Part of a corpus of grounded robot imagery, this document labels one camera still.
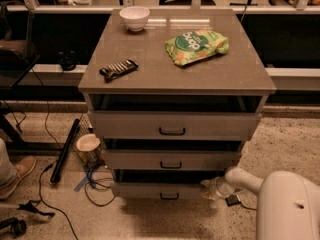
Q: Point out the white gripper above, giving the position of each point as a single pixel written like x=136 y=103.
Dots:
x=218 y=188

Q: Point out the grey drawer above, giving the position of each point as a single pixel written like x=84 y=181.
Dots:
x=174 y=125
x=171 y=160
x=161 y=184

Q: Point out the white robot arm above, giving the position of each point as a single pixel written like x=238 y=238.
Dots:
x=288 y=205

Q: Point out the grey drawer cabinet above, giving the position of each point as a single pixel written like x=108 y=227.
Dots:
x=236 y=82

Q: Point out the black floor plate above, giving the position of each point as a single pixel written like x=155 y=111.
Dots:
x=232 y=200

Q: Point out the paper cup on floor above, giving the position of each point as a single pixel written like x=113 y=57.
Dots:
x=88 y=148

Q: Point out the green snack bag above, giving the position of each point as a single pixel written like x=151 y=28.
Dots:
x=195 y=46

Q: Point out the black candy bar wrapper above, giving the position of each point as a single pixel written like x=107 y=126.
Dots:
x=117 y=70

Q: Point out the black bar on floor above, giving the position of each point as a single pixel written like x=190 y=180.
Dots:
x=56 y=174

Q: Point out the tan shoe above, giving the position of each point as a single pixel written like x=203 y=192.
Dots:
x=12 y=174

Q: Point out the white bowl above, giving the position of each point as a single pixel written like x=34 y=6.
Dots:
x=134 y=18

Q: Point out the black object on ledge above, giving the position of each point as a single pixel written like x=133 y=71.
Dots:
x=67 y=62

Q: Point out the black clamp on floor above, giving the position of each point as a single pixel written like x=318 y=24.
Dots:
x=17 y=227

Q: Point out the dark chair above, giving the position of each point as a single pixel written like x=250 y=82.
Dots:
x=17 y=57

